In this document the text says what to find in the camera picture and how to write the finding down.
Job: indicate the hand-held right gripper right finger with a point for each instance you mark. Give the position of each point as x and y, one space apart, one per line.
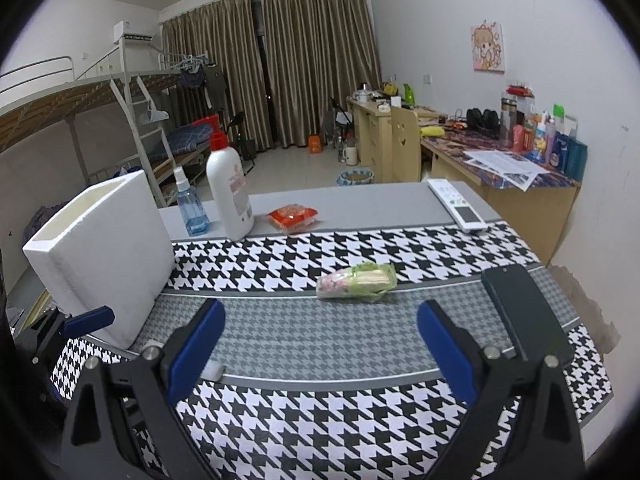
445 352

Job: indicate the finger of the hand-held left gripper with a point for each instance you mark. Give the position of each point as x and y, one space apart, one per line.
90 321

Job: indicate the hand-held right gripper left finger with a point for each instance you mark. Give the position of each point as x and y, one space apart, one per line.
197 347

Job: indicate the white foam box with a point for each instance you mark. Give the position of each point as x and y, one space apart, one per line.
110 260

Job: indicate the yellow soft toy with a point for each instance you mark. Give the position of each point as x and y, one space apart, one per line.
432 131

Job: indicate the black phone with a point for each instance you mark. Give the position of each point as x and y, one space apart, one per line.
525 310

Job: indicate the green pink snack packet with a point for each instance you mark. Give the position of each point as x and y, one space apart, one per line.
357 282

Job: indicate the blue plaid quilt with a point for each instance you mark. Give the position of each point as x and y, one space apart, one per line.
42 217

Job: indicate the blue spray bottle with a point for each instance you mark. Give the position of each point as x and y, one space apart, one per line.
192 215

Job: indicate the houndstooth table cloth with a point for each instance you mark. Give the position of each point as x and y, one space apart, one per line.
300 260

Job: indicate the white remote control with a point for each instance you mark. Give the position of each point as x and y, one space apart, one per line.
457 205

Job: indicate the white lotion bottle red pump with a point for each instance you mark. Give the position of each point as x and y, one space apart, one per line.
230 195

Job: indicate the wooden desk patterned top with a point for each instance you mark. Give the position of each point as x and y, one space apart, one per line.
525 215

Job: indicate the red snack packet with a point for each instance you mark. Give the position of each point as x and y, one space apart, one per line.
292 217

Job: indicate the blue trash basket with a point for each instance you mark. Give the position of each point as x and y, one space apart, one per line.
356 178

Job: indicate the printed paper sheets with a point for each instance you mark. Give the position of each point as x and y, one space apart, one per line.
505 165

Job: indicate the blue bedding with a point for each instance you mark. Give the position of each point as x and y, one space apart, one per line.
190 135

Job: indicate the white water jug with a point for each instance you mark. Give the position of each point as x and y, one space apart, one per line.
350 156

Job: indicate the black folding chair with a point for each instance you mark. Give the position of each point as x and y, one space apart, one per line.
240 132

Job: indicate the wooden chair smiley back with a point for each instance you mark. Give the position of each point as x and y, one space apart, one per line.
404 135

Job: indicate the wooden desk with drawers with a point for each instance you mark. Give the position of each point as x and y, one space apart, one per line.
370 135

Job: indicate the group of toiletry bottles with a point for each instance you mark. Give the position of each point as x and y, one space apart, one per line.
555 145

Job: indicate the black headphones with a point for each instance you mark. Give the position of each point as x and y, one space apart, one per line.
482 120

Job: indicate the dark thermos flask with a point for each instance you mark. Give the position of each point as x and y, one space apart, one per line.
509 120

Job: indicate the green bottle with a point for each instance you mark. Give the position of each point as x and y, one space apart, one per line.
409 95

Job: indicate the hanging dark clothes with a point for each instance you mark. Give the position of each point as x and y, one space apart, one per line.
200 85

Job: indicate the brown curtain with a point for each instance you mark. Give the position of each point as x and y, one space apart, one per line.
320 65
215 75

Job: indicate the white air conditioner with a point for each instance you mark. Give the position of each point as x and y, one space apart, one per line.
132 31

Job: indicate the cartoon wall poster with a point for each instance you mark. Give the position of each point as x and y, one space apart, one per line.
487 47

